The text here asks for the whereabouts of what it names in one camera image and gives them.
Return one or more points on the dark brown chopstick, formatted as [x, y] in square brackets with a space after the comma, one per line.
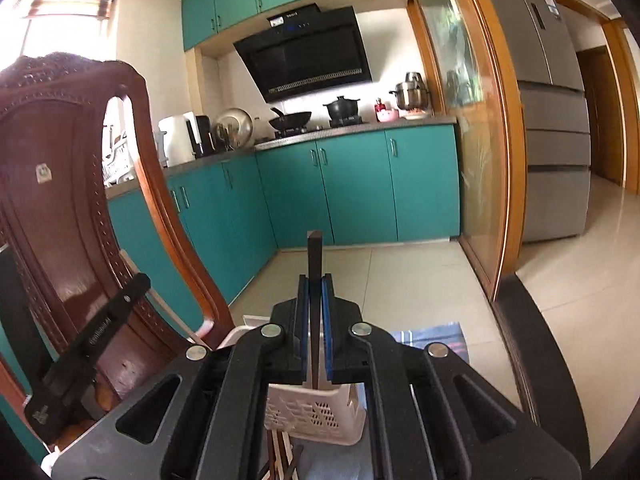
[315, 255]
[294, 462]
[274, 460]

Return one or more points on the blue striped cloth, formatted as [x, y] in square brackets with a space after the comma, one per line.
[440, 335]

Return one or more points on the grey refrigerator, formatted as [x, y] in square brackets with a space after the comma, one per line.
[550, 135]

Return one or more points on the black kitchen appliance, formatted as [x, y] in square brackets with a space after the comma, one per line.
[205, 135]

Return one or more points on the stainless steel lid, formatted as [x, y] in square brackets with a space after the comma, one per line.
[234, 127]

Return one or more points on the white dish rack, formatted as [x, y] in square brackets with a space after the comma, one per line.
[117, 165]

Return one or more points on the gas stove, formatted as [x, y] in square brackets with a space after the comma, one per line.
[345, 121]

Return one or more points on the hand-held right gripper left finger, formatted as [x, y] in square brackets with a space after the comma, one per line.
[303, 330]

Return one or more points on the window blind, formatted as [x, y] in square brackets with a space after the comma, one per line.
[70, 5]

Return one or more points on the wooden framed glass sliding door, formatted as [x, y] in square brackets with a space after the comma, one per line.
[480, 160]

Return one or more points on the black wok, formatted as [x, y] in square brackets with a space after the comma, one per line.
[290, 120]

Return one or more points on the carved wooden chair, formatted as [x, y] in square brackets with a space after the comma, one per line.
[60, 210]

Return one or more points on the white plastic utensil basket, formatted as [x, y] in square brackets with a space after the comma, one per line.
[310, 415]

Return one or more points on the black range hood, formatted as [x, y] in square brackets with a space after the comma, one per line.
[305, 60]

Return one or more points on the pink container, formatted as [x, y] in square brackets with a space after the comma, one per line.
[386, 114]

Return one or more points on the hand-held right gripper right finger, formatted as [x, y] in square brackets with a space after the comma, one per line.
[327, 330]

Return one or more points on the black clay pot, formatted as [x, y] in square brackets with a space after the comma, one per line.
[341, 109]

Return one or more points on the white kitchen appliance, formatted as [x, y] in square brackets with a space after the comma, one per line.
[176, 140]

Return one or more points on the stainless steel pot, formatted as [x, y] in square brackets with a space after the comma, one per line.
[410, 95]

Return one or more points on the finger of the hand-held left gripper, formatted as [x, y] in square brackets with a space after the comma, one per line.
[131, 296]

